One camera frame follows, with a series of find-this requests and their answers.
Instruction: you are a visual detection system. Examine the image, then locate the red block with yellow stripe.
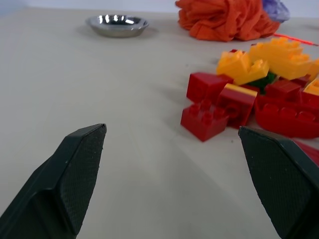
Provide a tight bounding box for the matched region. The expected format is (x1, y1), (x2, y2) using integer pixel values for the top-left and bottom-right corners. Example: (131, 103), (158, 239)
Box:
(215, 83), (258, 129)

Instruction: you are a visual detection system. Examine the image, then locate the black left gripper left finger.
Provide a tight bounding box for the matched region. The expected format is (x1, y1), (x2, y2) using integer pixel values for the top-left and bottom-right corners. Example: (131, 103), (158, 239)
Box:
(0, 123), (107, 239)

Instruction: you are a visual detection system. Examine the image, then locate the long red studded block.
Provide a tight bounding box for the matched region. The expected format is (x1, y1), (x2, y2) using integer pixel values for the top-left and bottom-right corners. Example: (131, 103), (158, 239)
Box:
(254, 95), (319, 139)

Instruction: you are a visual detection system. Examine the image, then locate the red cube block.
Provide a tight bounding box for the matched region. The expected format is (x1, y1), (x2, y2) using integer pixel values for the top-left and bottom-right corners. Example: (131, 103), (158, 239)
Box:
(186, 72), (234, 104)

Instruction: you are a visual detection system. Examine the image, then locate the small red studded block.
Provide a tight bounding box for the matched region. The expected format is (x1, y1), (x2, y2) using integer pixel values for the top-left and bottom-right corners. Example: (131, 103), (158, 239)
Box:
(180, 100), (229, 142)

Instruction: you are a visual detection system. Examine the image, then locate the red plastic building brick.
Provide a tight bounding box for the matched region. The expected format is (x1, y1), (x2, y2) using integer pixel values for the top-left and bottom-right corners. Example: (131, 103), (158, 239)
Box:
(264, 79), (302, 102)

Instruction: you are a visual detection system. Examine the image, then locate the round stainless steel dish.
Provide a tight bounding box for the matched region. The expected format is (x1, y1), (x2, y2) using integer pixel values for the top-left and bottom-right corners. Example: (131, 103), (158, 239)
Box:
(85, 14), (150, 38)

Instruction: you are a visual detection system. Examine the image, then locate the green building block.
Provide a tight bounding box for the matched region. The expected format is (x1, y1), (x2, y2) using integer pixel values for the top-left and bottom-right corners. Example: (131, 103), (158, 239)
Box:
(251, 71), (277, 93)

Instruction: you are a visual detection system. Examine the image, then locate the purple mesh bath pouf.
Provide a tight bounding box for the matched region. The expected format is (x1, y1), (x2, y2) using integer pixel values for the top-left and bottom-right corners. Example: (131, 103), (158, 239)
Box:
(262, 0), (291, 23)

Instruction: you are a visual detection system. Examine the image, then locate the orange mesh bath pouf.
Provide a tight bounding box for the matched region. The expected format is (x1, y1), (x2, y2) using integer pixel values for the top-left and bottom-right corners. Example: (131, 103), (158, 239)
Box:
(175, 0), (282, 42)

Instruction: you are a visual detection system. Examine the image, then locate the thin red cord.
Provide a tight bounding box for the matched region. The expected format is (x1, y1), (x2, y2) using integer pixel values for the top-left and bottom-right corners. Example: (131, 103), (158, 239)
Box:
(273, 33), (319, 47)

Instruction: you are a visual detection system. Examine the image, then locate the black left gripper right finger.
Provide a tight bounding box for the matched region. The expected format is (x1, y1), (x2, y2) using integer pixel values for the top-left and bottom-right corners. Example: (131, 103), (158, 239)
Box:
(238, 125), (319, 239)

